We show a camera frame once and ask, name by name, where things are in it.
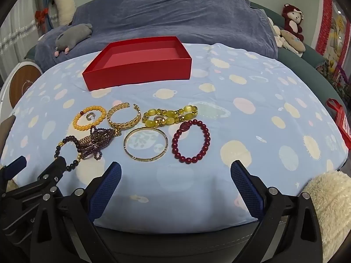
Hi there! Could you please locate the white sheer curtain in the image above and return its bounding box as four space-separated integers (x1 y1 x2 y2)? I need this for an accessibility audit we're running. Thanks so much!
0 3 44 74

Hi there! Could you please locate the artificial flower bunch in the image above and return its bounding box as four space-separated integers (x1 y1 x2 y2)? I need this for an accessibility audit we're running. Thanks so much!
318 60 351 99

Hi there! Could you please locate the grey plush toy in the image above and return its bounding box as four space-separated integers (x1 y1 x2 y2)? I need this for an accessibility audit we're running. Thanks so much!
54 23 94 57

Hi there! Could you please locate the red gift bag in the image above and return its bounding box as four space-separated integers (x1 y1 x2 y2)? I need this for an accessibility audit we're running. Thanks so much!
326 98 351 138

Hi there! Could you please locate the yellow-green bead bracelet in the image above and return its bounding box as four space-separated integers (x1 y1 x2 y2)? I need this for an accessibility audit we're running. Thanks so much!
142 105 198 128

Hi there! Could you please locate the gold mesh band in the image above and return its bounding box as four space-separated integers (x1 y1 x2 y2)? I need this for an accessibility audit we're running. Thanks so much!
77 128 122 148

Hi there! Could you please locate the orange bead bracelet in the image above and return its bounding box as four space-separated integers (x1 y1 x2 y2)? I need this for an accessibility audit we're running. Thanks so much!
73 105 107 131

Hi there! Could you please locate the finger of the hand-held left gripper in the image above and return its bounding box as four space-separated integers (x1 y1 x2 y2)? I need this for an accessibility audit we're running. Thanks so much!
3 156 68 206
0 156 27 189

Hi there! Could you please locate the light blue planet-print sheet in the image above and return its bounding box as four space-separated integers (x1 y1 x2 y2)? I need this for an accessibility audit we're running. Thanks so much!
0 42 349 235

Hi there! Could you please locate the dark red bead bracelet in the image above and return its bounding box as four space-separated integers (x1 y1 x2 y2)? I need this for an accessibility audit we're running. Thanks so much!
172 120 211 165

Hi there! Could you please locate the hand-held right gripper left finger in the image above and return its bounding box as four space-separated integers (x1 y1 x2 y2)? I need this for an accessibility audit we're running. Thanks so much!
30 162 122 263

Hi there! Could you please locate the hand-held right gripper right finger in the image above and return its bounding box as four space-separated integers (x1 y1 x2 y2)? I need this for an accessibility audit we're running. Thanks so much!
230 160 323 263

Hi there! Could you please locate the red monkey plush toy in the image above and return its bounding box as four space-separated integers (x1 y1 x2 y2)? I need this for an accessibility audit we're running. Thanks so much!
282 4 305 41

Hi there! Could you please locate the cream fluffy blanket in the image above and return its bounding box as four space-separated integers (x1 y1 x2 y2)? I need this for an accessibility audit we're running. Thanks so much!
302 170 351 263

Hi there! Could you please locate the dark purple bead bracelet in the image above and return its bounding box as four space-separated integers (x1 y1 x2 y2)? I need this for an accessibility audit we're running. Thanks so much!
54 135 83 172

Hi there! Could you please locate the gold braided cuff bracelet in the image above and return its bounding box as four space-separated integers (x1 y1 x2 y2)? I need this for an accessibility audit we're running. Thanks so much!
107 102 141 137

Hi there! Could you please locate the red bow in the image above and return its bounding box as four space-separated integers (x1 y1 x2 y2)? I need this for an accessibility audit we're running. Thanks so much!
35 8 50 23

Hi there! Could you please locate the blue-grey blanket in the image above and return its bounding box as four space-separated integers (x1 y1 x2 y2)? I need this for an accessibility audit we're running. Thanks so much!
36 0 279 73

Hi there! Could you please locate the cream plush toy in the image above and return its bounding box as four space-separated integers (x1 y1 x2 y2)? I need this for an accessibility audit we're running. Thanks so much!
280 29 306 58

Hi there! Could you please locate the white alpaca plush toy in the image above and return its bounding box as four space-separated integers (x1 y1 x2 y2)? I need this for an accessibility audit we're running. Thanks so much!
50 0 77 26

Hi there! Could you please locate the teal bed frame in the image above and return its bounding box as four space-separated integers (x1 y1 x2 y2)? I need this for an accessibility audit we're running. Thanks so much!
249 1 347 110

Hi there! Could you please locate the purple multi-strand bead bracelet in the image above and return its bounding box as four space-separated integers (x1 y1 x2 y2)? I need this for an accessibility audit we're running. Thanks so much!
79 126 116 161

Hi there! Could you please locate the round white wooden-faced appliance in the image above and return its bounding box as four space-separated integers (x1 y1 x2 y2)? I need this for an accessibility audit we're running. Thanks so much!
0 62 43 116

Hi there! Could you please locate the thin gold bangle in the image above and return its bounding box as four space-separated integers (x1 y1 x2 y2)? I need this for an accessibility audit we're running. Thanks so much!
123 127 168 162

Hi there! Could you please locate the red cardboard box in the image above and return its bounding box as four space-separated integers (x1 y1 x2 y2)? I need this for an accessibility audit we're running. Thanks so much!
82 36 192 92

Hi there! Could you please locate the red fringed wall banner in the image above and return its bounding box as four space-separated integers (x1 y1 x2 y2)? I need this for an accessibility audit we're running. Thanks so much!
315 0 351 69

